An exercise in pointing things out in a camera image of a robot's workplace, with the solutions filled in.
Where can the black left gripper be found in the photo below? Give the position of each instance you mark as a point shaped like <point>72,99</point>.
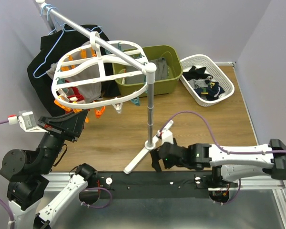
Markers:
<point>67,126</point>

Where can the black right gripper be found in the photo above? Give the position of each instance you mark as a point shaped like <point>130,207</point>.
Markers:
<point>155,161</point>

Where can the red sock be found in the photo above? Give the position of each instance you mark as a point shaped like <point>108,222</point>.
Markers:
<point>75,90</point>
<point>76,99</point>

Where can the navy yellow patterned sock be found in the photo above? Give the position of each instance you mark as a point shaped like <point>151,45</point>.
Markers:
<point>217,89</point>

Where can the black white striped sock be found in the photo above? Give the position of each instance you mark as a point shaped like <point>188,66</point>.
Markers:
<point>188,77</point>

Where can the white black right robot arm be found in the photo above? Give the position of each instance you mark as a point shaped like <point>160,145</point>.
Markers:
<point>228,163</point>

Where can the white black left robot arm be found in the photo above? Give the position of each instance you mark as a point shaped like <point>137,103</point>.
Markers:
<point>26,169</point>

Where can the white round clip hanger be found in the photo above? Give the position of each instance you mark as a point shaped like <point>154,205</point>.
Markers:
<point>97,74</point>

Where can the orange clothes clip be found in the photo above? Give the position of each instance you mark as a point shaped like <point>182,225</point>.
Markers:
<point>70,59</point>
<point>66,109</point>
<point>99,112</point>

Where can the white clothes clip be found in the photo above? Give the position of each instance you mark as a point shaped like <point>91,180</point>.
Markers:
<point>118,107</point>

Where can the teal clothes clip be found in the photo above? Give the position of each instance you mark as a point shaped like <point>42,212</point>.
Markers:
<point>136,101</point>

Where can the black hanging garment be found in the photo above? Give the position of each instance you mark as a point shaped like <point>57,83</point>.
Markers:
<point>42,87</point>

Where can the grey cloth in bin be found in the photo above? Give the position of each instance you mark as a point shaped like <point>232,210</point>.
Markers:
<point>160,74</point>

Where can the silver white clothes rack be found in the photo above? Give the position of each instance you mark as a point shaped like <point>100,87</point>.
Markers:
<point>137,54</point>

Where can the olive green plastic bin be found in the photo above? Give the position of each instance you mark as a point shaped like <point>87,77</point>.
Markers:
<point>169,70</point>

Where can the white perforated plastic basket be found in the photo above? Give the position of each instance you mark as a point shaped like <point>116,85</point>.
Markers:
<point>200,60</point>

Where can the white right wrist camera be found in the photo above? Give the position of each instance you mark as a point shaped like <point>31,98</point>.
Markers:
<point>166,136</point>

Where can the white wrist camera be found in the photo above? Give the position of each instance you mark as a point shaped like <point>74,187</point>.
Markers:
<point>26,121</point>
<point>166,136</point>

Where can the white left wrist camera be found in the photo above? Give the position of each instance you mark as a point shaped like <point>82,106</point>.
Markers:
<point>26,121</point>

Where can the light blue wire hanger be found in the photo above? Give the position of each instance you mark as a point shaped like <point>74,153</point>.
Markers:
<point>53,47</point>

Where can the aluminium frame rail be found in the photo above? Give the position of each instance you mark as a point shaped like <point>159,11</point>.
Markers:
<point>257,204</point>

